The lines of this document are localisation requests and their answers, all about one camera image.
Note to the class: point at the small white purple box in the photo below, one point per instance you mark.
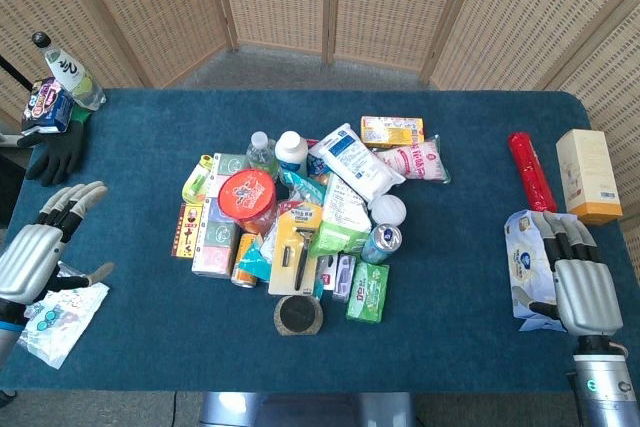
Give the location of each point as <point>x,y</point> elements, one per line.
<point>343,274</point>

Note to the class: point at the green soap pack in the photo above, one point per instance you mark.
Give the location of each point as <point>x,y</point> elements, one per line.
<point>368,292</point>

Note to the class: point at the cream and orange carton box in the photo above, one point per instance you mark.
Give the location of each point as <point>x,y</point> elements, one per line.
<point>589,175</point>

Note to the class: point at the teal white foil packet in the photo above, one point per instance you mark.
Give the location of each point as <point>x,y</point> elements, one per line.
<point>306,189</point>

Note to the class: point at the teal snack packet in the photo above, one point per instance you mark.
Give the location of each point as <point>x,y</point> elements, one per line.
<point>256,262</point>

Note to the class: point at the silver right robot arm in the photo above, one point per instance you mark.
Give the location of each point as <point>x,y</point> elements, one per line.
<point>605,381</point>

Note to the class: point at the teal drink can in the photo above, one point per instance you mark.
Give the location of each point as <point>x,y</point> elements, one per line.
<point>381,244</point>

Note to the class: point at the red lid round container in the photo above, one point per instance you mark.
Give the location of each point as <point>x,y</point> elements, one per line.
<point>248,201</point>

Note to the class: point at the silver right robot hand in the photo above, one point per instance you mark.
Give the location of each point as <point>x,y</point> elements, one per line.
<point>583,281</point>

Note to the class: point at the white blue cotton pack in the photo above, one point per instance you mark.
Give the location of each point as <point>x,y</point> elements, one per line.
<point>353,161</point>

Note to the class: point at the red yellow card pack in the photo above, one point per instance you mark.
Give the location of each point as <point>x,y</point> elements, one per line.
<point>187,230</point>

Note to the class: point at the white blue tissue pack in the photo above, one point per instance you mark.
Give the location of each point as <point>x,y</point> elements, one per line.
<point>529,262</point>

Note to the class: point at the round stone coaster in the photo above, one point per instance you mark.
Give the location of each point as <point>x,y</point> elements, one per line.
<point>298,316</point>

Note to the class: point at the red cylindrical wrapped roll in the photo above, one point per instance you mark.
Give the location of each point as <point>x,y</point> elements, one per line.
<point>531,171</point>

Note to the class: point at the clear printed plastic bag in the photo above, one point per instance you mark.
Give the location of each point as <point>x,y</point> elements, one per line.
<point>55,323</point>

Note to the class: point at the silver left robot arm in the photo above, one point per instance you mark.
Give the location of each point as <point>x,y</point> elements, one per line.
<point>7,332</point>

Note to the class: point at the multicolour tea box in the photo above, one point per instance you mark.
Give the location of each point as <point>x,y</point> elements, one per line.
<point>216,233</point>

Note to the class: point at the yellow biscuit box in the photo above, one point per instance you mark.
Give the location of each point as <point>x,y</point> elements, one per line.
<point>392,131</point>

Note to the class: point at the purple blue snack pack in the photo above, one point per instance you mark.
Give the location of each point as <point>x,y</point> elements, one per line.
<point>46,105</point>

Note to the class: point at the white round plastic lid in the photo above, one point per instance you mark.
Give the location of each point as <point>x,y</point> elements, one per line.
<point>387,210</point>

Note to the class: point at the woven bamboo folding screen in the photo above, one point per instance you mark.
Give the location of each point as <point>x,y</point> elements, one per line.
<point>320,7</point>

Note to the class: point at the black rubber work glove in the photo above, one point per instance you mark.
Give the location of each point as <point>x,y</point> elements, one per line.
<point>59,148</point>

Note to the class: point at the green yellow blister pack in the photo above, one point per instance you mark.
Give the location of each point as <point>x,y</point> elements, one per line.
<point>194,183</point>

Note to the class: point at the orange drink can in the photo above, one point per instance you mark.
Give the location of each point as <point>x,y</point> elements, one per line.
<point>245,267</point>

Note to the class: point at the white pill bottle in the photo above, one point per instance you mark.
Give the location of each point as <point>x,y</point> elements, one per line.
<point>292,149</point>

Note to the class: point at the clear glass bottle black cap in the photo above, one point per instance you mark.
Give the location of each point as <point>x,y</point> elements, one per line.
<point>65,69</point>

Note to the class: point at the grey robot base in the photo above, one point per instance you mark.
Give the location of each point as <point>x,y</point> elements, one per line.
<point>306,409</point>

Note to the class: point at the razor on yellow card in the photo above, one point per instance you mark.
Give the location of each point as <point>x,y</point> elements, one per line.
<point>295,257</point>

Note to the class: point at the small clear water bottle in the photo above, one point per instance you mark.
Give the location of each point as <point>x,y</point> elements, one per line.
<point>261,152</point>

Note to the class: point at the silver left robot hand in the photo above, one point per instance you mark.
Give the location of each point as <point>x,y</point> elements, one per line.
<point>30,252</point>

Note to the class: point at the pink white candy bag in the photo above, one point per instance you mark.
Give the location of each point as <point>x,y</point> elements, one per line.
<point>413,161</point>

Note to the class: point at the green white wipes bag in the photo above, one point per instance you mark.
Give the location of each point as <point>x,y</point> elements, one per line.
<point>342,225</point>

